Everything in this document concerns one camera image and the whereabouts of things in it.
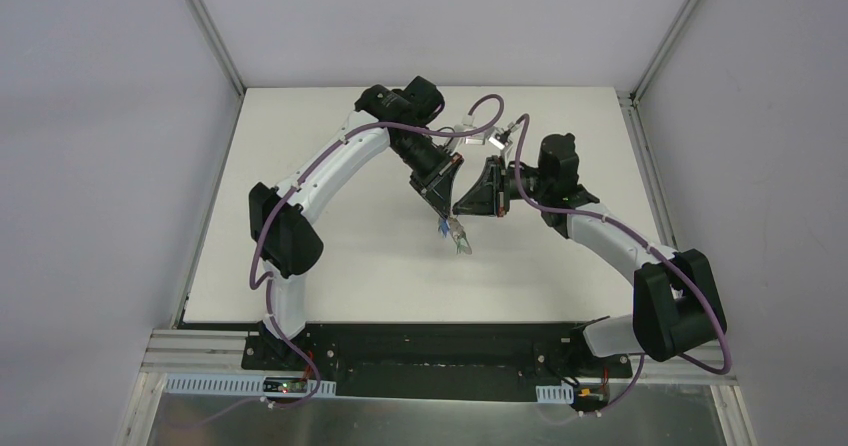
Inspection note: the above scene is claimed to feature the keyring with keys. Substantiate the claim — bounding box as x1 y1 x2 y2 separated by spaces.
446 216 472 255

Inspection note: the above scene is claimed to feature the blue tagged key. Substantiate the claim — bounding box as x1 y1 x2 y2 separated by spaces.
437 218 450 237

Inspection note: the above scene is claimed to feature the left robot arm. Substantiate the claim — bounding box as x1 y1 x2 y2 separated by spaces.
248 77 463 371

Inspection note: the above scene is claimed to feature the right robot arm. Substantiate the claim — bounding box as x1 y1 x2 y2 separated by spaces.
452 134 727 376

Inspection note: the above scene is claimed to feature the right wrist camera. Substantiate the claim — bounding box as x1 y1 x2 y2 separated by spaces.
487 122 520 156

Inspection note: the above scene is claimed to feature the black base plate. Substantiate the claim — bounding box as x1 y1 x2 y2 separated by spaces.
241 322 632 402

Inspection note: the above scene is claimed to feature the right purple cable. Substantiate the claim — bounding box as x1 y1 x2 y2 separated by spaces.
510 113 735 418

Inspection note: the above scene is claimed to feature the aluminium frame rail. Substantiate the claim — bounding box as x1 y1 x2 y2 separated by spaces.
140 328 266 373

